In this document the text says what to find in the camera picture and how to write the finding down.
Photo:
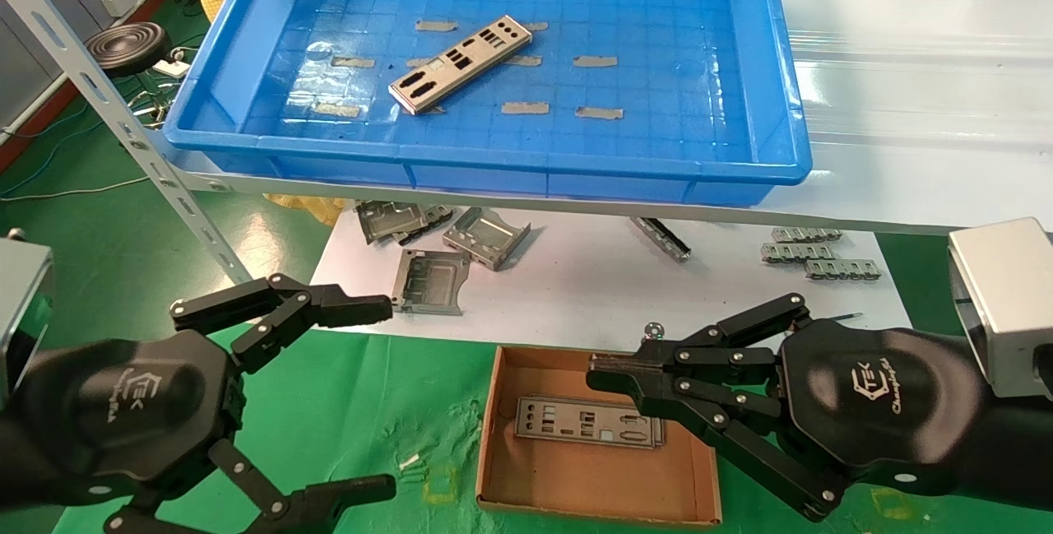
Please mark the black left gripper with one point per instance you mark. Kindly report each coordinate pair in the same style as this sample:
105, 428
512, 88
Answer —
123, 410

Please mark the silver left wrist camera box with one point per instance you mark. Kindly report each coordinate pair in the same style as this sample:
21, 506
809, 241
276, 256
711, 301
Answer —
20, 312

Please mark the grey metal connector strip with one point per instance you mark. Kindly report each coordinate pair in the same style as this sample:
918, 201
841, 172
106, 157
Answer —
806, 234
843, 270
794, 253

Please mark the thin black pen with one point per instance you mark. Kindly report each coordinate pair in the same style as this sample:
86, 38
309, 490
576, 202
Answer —
847, 317

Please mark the flat grey metal frame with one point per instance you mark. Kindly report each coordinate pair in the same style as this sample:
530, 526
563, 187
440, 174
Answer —
432, 299

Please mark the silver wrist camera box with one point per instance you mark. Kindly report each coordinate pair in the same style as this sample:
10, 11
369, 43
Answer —
1004, 304
20, 312

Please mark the silver metal IO shield plate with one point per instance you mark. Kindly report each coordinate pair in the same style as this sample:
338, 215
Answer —
568, 415
436, 76

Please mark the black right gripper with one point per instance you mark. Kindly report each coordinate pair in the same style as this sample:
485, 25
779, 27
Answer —
888, 402

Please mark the perforated grey shelf upright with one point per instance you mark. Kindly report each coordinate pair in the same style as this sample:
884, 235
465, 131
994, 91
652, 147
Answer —
82, 77

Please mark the small white paper scrap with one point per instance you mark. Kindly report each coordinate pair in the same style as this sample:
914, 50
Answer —
409, 462

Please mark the shallow cardboard box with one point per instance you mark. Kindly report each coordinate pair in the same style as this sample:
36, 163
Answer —
576, 476

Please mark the grey sheet metal bracket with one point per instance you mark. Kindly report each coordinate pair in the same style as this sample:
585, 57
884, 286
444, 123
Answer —
382, 220

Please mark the dark sheet metal piece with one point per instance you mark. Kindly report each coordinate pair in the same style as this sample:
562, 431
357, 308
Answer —
436, 215

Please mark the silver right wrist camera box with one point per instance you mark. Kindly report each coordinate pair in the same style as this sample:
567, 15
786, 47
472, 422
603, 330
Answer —
1004, 304

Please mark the white paper sheet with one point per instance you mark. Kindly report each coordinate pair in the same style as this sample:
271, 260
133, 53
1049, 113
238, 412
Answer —
576, 287

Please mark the blue plastic tray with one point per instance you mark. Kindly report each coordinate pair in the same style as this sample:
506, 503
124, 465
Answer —
658, 147

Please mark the slim metal rail part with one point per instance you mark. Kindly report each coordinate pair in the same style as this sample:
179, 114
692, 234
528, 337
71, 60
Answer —
662, 240

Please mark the folded metal bracket part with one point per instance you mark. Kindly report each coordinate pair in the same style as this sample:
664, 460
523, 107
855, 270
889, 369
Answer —
485, 236

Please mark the black round stool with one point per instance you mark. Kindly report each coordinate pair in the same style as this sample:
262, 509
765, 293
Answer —
127, 47

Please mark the green table cloth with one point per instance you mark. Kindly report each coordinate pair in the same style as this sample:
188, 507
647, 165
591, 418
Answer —
370, 402

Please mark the silver binder clip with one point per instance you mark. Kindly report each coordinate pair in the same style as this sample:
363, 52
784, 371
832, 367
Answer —
654, 331

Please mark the yellow tape mark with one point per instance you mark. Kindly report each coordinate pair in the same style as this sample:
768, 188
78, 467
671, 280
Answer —
888, 503

